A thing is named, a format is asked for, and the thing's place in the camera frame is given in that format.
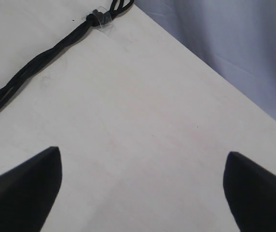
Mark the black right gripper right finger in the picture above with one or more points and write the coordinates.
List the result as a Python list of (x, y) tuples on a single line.
[(250, 191)]

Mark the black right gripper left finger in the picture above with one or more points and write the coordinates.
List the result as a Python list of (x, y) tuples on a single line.
[(28, 192)]

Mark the white backdrop cloth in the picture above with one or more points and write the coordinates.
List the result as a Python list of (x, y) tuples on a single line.
[(236, 38)]

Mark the grey rope clamp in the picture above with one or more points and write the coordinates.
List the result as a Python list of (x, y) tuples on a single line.
[(105, 21)]

